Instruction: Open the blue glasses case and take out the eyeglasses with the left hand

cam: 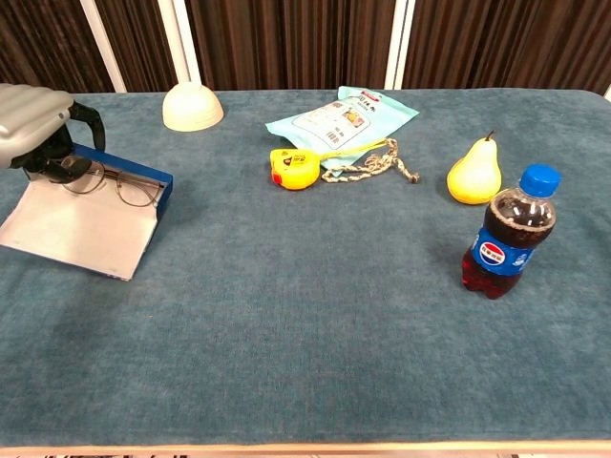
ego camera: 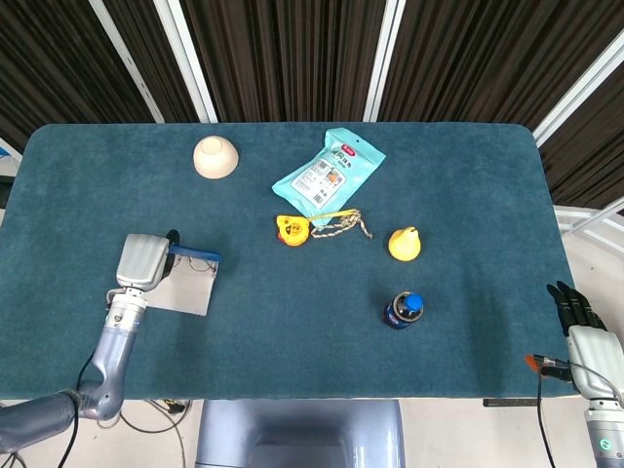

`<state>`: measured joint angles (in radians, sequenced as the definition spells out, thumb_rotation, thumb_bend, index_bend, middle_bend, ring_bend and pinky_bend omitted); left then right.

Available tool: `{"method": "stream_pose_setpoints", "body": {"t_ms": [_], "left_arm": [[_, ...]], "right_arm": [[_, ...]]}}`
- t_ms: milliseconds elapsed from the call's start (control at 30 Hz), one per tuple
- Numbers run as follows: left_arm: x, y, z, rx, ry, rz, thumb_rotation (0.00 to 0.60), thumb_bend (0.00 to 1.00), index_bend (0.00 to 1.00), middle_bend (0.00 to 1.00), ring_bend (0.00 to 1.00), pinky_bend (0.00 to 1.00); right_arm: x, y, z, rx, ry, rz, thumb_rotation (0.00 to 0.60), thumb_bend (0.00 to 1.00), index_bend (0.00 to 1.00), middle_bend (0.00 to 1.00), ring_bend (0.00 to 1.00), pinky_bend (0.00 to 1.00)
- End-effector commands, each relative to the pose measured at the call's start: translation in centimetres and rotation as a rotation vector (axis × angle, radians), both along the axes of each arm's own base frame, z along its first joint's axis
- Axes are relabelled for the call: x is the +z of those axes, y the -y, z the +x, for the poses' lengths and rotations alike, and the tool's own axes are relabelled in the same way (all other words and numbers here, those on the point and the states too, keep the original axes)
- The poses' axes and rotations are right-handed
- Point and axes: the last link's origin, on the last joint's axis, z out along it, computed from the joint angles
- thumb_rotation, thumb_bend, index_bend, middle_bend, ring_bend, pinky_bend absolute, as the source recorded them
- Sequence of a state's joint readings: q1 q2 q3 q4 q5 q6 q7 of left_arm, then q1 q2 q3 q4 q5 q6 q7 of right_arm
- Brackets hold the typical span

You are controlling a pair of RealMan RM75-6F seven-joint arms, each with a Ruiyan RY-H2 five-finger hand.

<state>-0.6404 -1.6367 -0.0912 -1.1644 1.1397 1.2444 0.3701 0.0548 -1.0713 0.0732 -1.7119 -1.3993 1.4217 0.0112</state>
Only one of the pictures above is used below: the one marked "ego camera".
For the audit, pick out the white metal frame rack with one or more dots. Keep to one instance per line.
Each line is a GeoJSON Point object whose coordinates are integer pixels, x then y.
{"type": "Point", "coordinates": [592, 224]}

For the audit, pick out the dark brown pleated curtain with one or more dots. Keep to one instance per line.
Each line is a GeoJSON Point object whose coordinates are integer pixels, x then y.
{"type": "Point", "coordinates": [292, 53]}

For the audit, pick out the blue rectangular box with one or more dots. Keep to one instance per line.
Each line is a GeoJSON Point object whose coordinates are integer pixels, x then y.
{"type": "Point", "coordinates": [187, 295]}

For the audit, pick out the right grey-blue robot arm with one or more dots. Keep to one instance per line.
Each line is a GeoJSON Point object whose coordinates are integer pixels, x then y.
{"type": "Point", "coordinates": [604, 439]}

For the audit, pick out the yellow tape measure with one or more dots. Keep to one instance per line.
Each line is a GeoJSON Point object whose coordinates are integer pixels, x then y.
{"type": "Point", "coordinates": [292, 231]}

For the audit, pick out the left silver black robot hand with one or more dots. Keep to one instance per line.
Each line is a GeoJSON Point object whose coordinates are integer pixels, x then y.
{"type": "Point", "coordinates": [141, 258]}

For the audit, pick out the grey-blue robot torso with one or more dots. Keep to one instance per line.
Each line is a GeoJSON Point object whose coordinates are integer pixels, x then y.
{"type": "Point", "coordinates": [297, 434]}

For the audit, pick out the yellow pear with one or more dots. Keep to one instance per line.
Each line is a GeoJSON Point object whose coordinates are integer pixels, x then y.
{"type": "Point", "coordinates": [404, 246]}

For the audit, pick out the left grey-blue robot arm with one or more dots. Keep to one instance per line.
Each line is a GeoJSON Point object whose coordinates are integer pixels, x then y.
{"type": "Point", "coordinates": [114, 356]}

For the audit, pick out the light blue snack pouch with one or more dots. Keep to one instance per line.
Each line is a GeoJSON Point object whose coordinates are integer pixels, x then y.
{"type": "Point", "coordinates": [326, 178]}

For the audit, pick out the upturned white bowl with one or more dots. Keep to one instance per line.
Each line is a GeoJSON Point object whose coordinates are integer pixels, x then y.
{"type": "Point", "coordinates": [216, 158]}

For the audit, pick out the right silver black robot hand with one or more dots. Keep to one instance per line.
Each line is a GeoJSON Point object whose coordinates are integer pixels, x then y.
{"type": "Point", "coordinates": [592, 351]}

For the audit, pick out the black ruler strip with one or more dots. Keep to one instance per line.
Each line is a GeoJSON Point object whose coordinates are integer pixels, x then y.
{"type": "Point", "coordinates": [507, 402]}

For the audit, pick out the Pepsi cola bottle blue cap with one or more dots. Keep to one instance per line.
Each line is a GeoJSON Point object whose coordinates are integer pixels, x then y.
{"type": "Point", "coordinates": [402, 312]}

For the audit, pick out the white frame post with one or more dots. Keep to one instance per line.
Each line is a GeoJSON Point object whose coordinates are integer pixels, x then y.
{"type": "Point", "coordinates": [385, 58]}
{"type": "Point", "coordinates": [127, 61]}
{"type": "Point", "coordinates": [580, 90]}
{"type": "Point", "coordinates": [187, 61]}

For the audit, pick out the thin wire-rimmed eyeglasses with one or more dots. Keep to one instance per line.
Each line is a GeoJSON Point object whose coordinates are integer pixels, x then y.
{"type": "Point", "coordinates": [195, 265]}

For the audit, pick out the teal table cloth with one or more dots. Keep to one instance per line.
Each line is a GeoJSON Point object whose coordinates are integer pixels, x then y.
{"type": "Point", "coordinates": [302, 302]}

